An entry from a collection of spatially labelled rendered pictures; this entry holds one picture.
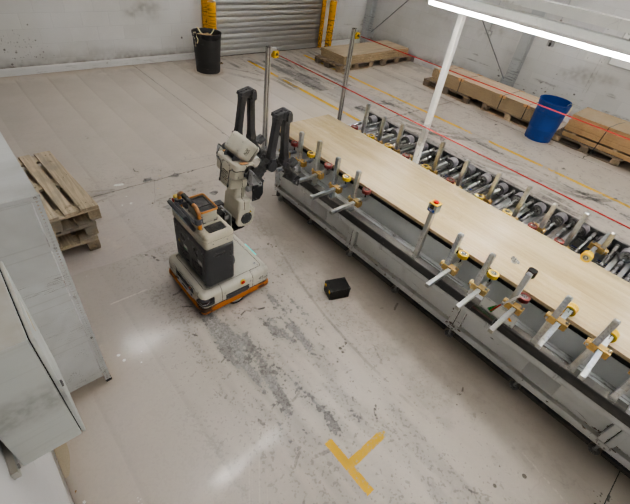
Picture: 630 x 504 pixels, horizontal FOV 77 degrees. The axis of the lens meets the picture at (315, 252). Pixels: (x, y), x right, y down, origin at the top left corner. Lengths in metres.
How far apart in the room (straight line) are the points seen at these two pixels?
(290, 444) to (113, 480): 1.07
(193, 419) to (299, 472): 0.79
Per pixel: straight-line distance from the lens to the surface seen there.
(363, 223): 3.45
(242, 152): 2.95
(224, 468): 2.86
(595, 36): 2.74
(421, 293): 3.71
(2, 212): 2.22
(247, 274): 3.42
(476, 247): 3.25
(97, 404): 3.20
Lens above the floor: 2.68
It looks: 41 degrees down
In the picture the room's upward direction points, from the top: 9 degrees clockwise
